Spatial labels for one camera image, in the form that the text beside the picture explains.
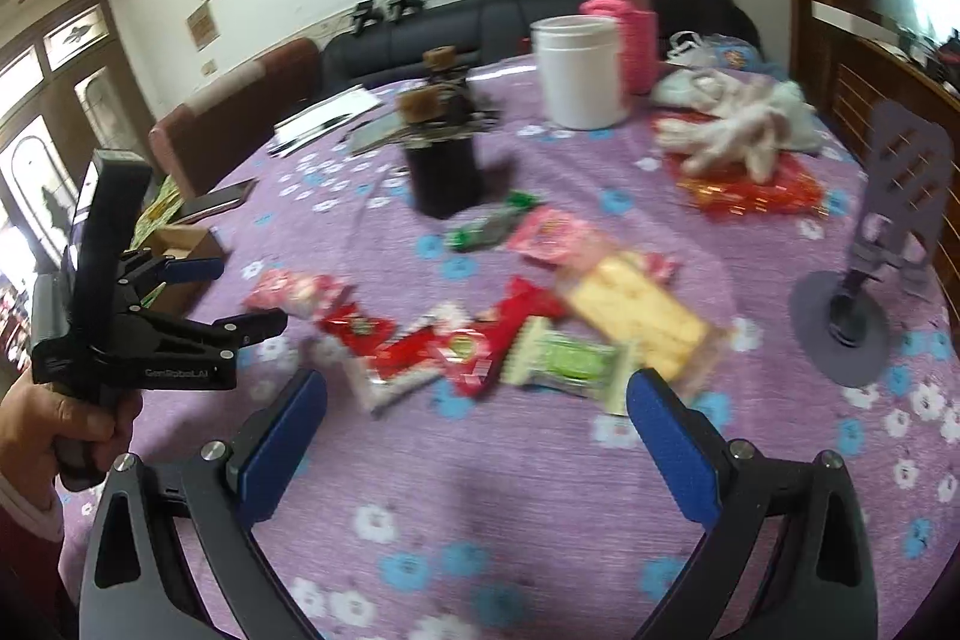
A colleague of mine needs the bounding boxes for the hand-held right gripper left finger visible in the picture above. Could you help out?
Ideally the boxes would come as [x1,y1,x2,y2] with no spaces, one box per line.
[79,368,329,640]

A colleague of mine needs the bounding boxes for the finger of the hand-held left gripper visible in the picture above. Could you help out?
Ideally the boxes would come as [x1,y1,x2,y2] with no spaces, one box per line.
[137,308,290,360]
[116,248,226,305]

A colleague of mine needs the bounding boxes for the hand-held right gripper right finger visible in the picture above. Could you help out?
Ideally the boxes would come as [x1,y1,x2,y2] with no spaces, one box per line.
[626,368,878,640]

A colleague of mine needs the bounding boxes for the shallow cardboard box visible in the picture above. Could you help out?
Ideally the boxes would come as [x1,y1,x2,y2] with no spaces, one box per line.
[129,223,230,305]

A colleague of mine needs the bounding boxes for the green snack pack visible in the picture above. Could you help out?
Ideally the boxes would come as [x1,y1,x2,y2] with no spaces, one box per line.
[501,316,640,417]

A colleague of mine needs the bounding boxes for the red white snack packet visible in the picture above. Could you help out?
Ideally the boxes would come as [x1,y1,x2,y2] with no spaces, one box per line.
[351,301,497,416]

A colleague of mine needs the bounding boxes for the red snack packet gold logo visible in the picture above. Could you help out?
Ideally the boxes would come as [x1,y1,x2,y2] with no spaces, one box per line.
[441,275,565,399]

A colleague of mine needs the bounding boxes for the pink snack packet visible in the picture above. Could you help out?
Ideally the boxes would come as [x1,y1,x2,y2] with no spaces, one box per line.
[508,208,601,270]

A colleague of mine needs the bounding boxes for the green candy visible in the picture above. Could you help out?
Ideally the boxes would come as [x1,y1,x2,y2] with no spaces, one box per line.
[445,192,542,253]

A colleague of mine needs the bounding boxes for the person's left forearm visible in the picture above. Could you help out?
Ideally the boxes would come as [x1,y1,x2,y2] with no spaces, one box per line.
[0,466,72,640]

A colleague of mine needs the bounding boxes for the person's left hand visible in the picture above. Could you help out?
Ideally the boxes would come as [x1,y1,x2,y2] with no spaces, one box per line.
[0,376,145,487]

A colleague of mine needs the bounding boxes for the red white candy packet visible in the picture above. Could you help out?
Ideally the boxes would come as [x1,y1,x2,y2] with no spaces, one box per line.
[244,267,355,320]

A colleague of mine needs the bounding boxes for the black smartphone pink case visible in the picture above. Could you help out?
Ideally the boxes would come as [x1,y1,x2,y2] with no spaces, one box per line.
[178,178,260,225]

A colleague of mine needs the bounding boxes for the green patterned blanket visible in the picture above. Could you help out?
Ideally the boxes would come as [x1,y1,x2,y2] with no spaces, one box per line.
[137,173,186,230]

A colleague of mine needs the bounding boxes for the small dark red packet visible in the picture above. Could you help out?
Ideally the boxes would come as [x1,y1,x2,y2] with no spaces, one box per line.
[316,301,400,350]

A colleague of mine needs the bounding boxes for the yellow crackers clear pack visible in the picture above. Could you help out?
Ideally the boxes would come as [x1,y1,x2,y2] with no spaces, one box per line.
[556,248,732,390]

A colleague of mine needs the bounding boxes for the brown armchair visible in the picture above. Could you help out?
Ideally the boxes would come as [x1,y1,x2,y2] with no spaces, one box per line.
[148,37,325,200]

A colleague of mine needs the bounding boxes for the purple floral tablecloth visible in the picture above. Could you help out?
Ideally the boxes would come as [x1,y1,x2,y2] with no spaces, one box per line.
[54,51,960,640]

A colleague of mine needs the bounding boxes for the white notepad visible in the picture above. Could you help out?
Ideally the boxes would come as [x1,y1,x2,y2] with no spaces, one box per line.
[272,85,385,158]

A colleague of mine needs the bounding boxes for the wooden glass door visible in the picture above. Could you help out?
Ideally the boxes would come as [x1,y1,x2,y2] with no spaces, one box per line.
[0,0,164,311]

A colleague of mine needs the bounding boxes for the small worn booklet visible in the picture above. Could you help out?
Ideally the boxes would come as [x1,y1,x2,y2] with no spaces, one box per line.
[348,107,412,156]

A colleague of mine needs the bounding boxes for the black jar red label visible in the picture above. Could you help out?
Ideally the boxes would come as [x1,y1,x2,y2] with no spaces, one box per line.
[395,85,505,220]

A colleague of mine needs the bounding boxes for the red foil packet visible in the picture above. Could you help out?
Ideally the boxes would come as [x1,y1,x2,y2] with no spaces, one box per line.
[658,113,827,223]

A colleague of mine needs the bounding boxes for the grey phone stand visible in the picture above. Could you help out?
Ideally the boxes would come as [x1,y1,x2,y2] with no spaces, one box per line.
[787,98,956,390]

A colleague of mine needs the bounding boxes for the white plastic jar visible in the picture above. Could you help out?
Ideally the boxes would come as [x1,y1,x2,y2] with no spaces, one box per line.
[529,13,632,130]

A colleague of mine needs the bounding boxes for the blue plastic bag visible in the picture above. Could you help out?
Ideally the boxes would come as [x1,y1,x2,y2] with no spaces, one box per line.
[703,35,775,79]

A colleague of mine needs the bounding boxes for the black leather sofa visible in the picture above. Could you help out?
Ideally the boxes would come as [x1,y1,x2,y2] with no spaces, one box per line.
[321,0,762,88]

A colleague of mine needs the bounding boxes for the white plastic bag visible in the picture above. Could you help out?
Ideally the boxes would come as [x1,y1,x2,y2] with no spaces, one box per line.
[666,30,722,69]

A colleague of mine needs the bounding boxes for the wooden sideboard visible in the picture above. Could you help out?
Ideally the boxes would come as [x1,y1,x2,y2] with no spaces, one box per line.
[808,0,960,176]

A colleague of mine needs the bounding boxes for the pink thermos flask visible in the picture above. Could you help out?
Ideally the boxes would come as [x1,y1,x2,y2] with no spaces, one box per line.
[580,0,661,96]

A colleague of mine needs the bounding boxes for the white flat box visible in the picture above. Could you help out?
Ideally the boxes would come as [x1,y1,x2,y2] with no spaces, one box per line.
[811,0,905,40]

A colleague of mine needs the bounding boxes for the assorted tools on sideboard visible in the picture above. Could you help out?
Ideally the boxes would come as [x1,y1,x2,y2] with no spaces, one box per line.
[896,29,960,86]

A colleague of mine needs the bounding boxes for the wall plaque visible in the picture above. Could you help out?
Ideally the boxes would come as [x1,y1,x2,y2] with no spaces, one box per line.
[185,1,221,52]

